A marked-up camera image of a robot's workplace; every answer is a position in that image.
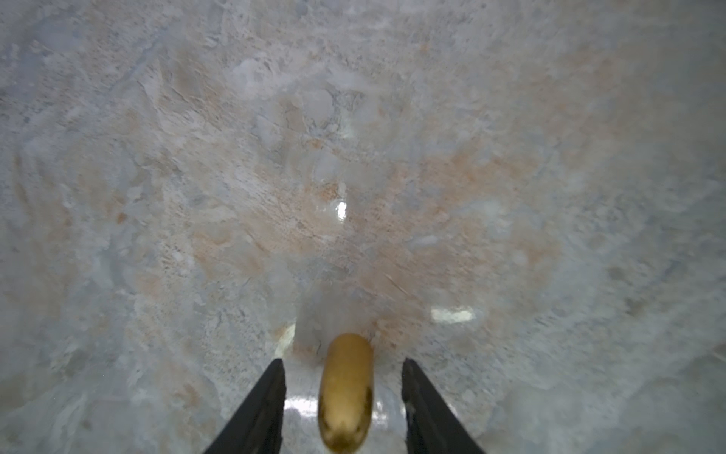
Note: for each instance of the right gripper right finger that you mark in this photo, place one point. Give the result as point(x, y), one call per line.
point(431, 426)

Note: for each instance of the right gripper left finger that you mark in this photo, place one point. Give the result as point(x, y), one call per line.
point(256, 426)

